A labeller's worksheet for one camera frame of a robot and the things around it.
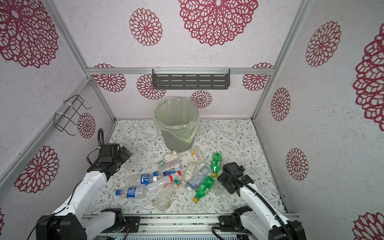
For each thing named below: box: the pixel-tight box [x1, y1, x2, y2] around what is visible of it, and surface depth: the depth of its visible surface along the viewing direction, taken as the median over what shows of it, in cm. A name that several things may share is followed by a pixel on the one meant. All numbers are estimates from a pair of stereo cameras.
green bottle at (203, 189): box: [193, 175, 215, 204], surface depth 83 cm
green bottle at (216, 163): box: [211, 151, 223, 178], surface depth 92 cm
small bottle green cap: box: [159, 150, 179, 166], surface depth 94 cm
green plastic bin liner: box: [153, 97, 200, 143], surface depth 94 cm
